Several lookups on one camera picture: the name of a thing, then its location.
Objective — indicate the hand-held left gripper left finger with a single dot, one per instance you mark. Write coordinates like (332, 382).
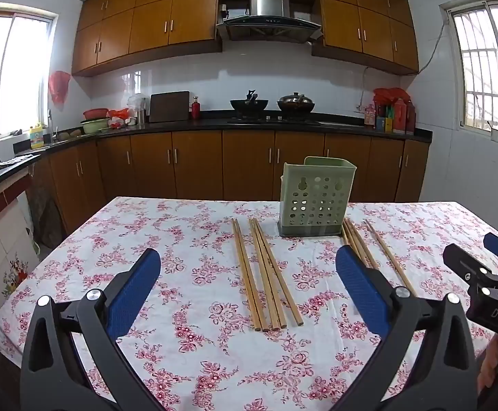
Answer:
(133, 291)

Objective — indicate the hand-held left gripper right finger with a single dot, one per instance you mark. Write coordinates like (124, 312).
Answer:
(362, 291)

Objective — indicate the green perforated utensil holder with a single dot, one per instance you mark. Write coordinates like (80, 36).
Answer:
(317, 197)

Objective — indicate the person's right hand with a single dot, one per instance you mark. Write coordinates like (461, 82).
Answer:
(488, 364)

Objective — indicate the red floral tablecloth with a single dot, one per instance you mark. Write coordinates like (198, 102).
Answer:
(197, 265)

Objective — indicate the white bucket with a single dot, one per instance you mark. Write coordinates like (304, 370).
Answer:
(35, 246)

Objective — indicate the round woven sieve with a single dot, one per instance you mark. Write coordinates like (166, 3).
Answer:
(45, 218)

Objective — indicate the wooden base kitchen cabinets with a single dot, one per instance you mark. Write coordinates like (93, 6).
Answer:
(197, 162)

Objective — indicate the dark red sauce bottle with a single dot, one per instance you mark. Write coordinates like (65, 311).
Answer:
(411, 117)

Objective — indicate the colourful seasoning box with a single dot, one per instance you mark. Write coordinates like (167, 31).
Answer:
(384, 124)

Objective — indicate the green plastic basin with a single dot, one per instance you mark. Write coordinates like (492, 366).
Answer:
(95, 126)

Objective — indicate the pink label bottle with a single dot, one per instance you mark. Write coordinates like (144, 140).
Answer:
(369, 117)

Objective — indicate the steel cup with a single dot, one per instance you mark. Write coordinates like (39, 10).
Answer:
(141, 116)

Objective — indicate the red and white plastic bag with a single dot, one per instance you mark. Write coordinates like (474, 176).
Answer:
(118, 116)

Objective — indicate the grey cloth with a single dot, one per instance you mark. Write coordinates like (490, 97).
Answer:
(9, 162)

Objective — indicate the red plastic basin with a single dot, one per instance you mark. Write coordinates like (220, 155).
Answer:
(96, 114)

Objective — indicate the yellow detergent bottle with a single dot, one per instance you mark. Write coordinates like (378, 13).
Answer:
(36, 137)

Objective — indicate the red bag over condiments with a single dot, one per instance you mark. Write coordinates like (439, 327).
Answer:
(391, 94)

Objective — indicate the metal sink faucet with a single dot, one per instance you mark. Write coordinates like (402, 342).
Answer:
(50, 124)

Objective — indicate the black kitchen countertop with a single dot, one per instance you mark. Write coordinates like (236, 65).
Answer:
(214, 122)

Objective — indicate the dark wooden cutting board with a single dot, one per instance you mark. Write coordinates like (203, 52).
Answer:
(169, 107)

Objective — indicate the clear plastic bag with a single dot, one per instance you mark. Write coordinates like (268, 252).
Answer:
(137, 102)

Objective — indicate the red glass bottle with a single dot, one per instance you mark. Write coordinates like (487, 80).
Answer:
(196, 110)

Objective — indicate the gas stove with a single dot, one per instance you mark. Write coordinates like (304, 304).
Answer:
(274, 119)

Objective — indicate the wok with lid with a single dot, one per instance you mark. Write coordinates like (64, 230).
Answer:
(296, 103)

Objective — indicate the hanging red plastic bag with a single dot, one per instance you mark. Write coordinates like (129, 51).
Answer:
(58, 85)

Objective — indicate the wooden upper kitchen cabinets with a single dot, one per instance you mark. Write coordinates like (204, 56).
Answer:
(150, 25)

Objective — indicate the steel range hood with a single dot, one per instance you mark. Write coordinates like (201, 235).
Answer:
(270, 4)

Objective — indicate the barred window with white frame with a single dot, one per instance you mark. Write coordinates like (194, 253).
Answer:
(476, 72)

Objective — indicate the sliding window with white frame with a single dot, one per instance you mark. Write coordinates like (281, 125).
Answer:
(18, 72)

